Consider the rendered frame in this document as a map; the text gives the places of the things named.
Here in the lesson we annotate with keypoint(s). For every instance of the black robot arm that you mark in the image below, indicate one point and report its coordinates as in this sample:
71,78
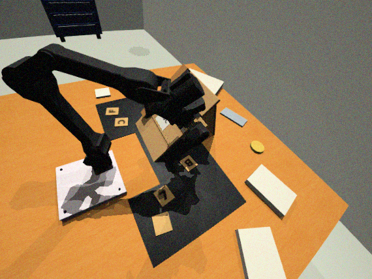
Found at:
32,78

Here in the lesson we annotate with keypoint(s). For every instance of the yellow round disc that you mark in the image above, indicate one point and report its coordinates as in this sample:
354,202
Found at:
257,147

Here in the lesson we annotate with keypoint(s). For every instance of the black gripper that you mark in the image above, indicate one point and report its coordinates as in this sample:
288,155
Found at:
198,132

